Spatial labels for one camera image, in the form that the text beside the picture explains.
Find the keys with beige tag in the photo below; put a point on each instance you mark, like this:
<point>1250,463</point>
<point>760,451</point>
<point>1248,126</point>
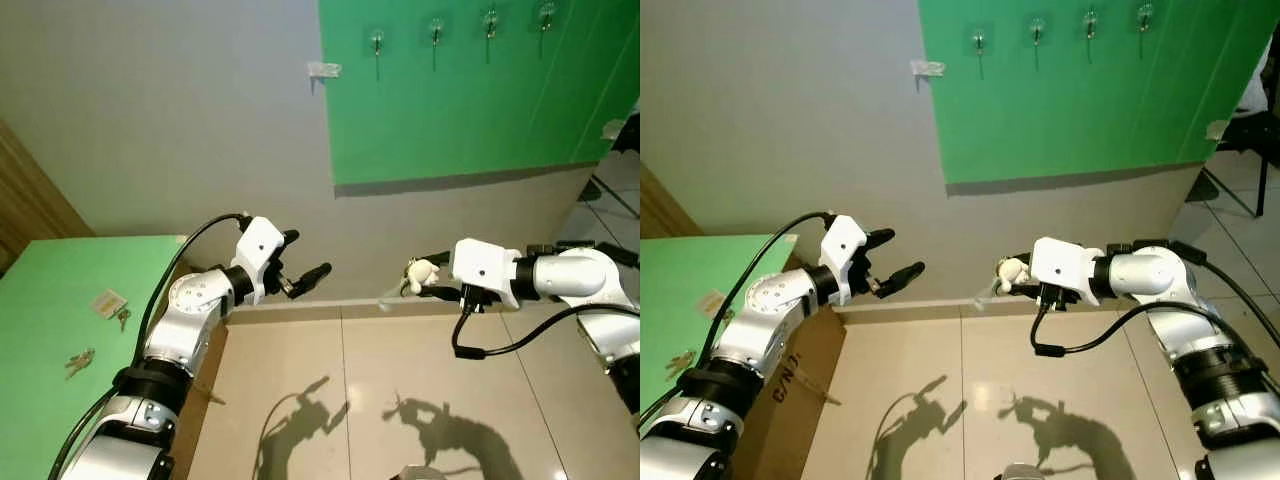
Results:
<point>712,302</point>
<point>107,302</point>

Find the green table cover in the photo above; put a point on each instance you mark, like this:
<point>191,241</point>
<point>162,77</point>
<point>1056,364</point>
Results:
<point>50,330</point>
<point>680,290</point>

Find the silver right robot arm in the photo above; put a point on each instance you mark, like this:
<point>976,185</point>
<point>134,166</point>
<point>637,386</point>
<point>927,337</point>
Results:
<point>570,275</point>
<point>1150,275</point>

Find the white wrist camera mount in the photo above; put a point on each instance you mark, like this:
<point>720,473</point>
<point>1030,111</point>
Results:
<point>845,250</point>
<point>1060,265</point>
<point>260,250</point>
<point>480,262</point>

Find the clear wall hook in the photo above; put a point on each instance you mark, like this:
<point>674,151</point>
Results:
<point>546,15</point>
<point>1090,21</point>
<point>1037,30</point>
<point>490,22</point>
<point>377,42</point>
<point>436,32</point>
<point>980,40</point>
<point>1145,14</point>

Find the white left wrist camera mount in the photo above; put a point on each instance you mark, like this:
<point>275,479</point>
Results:
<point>845,250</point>
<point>260,250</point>

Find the white board clip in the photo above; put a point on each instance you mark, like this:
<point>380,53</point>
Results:
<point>323,70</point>
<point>1216,129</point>
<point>927,68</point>
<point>612,128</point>

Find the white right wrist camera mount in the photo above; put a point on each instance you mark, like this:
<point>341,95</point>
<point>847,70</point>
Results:
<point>1060,265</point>
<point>480,262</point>

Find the grey pillow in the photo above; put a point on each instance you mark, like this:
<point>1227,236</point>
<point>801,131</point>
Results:
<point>1264,70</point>

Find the keys with white plush charm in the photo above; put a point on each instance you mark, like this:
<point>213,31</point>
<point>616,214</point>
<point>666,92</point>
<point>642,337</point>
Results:
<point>1012,275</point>
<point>420,275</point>

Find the brass key bunch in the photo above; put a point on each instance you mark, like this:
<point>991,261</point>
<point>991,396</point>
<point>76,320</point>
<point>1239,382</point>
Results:
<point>687,360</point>
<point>80,362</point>

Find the green wall board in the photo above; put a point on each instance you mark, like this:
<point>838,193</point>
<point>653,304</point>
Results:
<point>470,110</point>
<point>1080,110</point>

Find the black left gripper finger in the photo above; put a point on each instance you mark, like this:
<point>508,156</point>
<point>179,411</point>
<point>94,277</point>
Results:
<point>879,239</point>
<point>902,275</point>
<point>288,238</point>
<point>310,277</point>

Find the brown wooden panel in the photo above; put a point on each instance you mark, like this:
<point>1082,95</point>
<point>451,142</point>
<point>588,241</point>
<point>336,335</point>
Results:
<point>660,210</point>
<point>30,205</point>

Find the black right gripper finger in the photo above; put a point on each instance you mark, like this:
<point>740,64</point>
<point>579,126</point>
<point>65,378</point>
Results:
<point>447,292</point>
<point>438,259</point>
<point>1024,258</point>
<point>1033,291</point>

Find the brown cardboard box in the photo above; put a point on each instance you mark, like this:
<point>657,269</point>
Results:
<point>197,410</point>
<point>800,400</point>

